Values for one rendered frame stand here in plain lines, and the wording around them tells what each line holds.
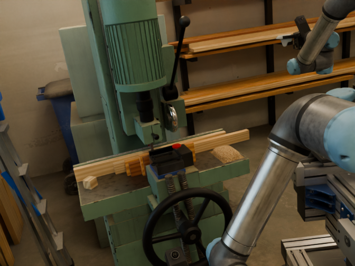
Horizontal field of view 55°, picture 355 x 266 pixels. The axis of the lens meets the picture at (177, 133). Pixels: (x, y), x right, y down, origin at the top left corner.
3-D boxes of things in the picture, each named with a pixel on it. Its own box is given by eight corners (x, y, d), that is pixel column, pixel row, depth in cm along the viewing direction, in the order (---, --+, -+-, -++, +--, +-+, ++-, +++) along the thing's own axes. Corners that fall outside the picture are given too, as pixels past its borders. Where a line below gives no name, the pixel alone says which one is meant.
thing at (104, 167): (76, 182, 122) (73, 170, 121) (76, 180, 124) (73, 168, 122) (226, 143, 138) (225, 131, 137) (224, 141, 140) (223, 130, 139)
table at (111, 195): (86, 239, 100) (82, 221, 98) (78, 192, 127) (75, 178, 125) (265, 183, 116) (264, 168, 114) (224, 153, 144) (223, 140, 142)
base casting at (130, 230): (112, 248, 115) (107, 226, 112) (93, 179, 166) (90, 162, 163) (231, 210, 127) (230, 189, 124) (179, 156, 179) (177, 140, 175)
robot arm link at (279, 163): (282, 77, 77) (192, 257, 86) (313, 85, 67) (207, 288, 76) (319, 95, 81) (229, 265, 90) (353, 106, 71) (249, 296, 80)
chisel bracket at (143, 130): (145, 149, 121) (141, 126, 118) (136, 137, 133) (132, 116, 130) (165, 144, 123) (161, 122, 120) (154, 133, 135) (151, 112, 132)
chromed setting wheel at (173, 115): (174, 136, 136) (169, 107, 132) (165, 128, 147) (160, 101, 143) (180, 135, 137) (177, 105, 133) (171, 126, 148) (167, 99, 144)
